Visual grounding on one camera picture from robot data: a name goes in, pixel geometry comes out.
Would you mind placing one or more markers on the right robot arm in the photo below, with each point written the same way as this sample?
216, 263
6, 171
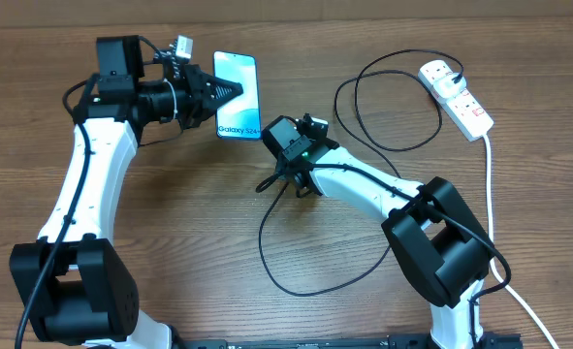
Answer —
440, 246

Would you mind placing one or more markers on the white charger plug adapter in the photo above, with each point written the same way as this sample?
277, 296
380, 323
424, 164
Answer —
449, 87

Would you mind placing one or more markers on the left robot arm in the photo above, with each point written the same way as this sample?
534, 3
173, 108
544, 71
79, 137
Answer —
74, 287

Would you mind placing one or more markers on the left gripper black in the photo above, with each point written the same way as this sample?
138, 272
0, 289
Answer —
199, 84

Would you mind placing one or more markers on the cardboard wall panel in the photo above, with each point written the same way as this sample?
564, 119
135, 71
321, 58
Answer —
56, 13

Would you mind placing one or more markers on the white power strip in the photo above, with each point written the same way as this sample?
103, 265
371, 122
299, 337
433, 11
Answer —
467, 113

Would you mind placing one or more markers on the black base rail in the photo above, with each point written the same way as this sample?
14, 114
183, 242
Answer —
398, 341

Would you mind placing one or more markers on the Samsung Galaxy smartphone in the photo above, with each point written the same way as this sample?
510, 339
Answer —
240, 118

